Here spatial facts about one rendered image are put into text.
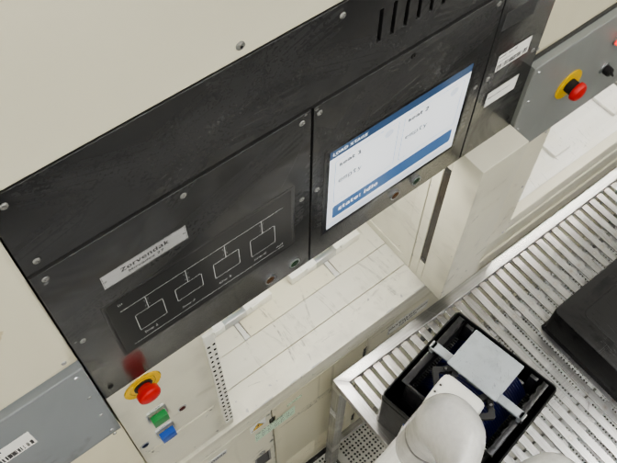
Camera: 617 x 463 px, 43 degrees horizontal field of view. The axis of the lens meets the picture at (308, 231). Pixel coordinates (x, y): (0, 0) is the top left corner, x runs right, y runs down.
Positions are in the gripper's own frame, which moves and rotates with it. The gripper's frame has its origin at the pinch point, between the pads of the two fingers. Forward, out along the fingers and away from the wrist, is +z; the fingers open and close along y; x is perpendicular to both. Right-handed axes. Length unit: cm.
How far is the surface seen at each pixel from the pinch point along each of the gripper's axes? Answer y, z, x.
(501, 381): 4.5, 0.1, 2.6
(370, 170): -28, -7, 51
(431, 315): -20.5, 16.8, -29.7
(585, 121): -23, 87, -19
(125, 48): -34, -40, 99
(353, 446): -24, -2, -106
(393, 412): -9.9, -13.3, -16.1
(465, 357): -3.9, -0.8, 2.6
